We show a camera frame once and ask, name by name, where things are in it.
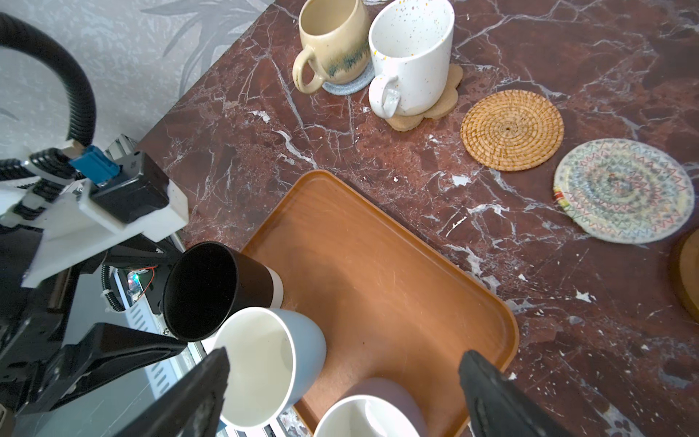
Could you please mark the woven rattan round coaster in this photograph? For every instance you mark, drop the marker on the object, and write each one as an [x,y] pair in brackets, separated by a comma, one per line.
[512,130]

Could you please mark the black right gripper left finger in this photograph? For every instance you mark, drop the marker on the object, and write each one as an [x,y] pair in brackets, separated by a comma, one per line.
[192,407]

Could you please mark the white light-blue mug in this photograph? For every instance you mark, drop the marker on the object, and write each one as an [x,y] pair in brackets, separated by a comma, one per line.
[275,356]

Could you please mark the white purple mug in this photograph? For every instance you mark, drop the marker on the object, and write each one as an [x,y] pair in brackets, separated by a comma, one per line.
[374,407]

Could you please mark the beige glazed ceramic mug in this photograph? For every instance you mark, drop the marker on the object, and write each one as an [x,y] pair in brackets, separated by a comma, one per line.
[335,47]

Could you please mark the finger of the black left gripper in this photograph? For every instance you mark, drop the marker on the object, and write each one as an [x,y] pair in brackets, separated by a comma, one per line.
[136,253]
[106,353]

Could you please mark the round wooden coaster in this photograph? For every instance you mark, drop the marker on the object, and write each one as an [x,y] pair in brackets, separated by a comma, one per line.
[683,272]

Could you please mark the light blue woven coaster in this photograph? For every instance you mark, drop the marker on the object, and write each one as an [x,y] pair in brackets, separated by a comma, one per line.
[352,87]

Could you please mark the black mug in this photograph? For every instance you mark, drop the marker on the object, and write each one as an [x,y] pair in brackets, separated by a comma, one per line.
[209,283]

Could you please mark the cork paw-shaped coaster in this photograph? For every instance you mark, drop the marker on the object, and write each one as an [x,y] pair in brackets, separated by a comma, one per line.
[444,105]

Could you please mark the multicolour stitched round coaster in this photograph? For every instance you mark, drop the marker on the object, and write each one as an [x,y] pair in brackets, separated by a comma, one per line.
[624,191]

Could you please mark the orange wooden tray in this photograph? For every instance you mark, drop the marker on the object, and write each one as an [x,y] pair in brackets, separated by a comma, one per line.
[388,304]

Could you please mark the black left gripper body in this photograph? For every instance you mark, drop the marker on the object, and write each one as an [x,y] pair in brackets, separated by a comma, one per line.
[32,318]

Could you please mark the white speckled mug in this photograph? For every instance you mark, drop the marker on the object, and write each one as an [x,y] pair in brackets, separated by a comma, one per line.
[410,44]

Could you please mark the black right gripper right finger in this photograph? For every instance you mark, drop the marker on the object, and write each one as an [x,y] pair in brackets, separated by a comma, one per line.
[497,407]

